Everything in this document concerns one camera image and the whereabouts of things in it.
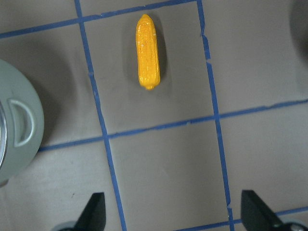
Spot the glass pot lid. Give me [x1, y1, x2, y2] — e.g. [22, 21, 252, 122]
[0, 104, 8, 166]

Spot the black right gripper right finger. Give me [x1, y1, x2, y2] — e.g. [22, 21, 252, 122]
[241, 190, 285, 231]

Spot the yellow toy corn cob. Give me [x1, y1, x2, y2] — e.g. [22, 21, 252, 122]
[135, 14, 160, 90]

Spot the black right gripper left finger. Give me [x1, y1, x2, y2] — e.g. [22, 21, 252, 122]
[74, 192, 106, 231]

